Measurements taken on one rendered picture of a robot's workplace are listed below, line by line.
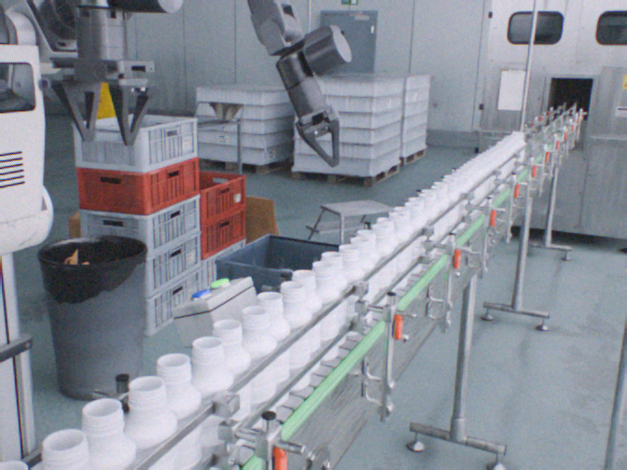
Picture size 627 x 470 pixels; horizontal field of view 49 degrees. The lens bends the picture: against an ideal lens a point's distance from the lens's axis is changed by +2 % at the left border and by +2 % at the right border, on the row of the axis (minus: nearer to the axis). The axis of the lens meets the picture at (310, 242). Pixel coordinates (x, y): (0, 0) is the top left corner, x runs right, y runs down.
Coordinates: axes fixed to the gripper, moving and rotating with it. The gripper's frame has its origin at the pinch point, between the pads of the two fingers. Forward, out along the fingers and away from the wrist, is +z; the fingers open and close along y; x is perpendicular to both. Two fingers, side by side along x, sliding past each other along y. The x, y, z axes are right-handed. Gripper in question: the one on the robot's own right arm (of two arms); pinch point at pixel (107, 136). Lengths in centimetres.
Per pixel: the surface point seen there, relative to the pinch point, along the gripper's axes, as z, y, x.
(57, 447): 24.8, 14.2, -25.3
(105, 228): 82, -180, 205
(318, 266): 23.8, 14.5, 33.4
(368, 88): 27, -202, 663
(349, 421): 52, 21, 35
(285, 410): 39.7, 18.5, 13.4
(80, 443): 23.4, 17.3, -25.6
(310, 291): 25.5, 16.5, 25.7
